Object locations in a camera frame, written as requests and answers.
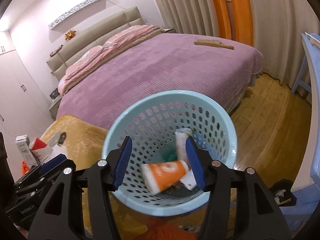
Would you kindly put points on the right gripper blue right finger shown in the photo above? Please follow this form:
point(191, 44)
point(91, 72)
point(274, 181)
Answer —
point(196, 166)

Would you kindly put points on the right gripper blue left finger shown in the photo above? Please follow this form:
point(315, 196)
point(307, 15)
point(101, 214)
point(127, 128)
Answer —
point(122, 163)

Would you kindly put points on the white dotted wrapper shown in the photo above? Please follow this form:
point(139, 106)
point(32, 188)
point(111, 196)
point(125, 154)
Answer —
point(188, 181)

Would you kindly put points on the pink yogurt drink bottle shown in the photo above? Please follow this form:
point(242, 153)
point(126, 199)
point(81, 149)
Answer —
point(181, 135)

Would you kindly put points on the orange paper cup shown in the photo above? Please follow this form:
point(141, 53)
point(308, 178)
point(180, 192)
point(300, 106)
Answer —
point(158, 177)

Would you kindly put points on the orange plastic bag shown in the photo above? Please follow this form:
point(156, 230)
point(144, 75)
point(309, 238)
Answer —
point(25, 168)

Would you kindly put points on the red white paper cup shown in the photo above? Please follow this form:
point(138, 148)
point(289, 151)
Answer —
point(40, 150)

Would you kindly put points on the white medicine box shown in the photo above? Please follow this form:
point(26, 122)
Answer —
point(22, 142)

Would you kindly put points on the light blue laundry basket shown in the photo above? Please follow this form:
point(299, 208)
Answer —
point(151, 124)

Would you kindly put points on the round panda rug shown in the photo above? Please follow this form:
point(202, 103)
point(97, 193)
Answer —
point(84, 143)

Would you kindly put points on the grey bedside table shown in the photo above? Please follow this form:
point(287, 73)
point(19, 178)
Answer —
point(55, 106)

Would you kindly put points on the white wardrobe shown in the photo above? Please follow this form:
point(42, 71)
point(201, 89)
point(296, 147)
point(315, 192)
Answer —
point(24, 108)

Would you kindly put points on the bed with purple cover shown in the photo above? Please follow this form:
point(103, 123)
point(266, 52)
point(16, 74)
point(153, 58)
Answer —
point(164, 62)

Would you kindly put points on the pink left pillow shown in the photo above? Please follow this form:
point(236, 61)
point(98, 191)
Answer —
point(87, 58)

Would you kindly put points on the pink pillow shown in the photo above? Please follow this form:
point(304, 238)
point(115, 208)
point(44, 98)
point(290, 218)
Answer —
point(87, 58)
point(135, 31)

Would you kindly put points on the wooden bed brush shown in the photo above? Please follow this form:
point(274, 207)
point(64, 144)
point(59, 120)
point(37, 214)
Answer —
point(212, 43)

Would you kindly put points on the pink right pillow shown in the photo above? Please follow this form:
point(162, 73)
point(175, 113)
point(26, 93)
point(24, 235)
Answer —
point(135, 31)

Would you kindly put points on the beige padded headboard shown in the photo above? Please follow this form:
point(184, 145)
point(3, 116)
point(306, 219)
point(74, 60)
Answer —
point(95, 35)

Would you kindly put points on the light blue table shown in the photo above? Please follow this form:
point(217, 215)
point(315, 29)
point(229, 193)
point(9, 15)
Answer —
point(306, 185)

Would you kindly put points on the dark object on headboard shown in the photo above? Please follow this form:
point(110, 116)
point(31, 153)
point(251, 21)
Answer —
point(56, 51)

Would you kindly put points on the orange plush toy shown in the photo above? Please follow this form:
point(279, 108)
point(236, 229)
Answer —
point(70, 34)

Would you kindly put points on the orange curtain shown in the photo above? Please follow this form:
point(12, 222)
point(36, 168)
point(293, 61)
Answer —
point(242, 31)

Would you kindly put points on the beige curtain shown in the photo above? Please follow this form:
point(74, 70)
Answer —
point(277, 29)

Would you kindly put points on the white decorated wall shelf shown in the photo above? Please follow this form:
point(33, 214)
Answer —
point(70, 12)

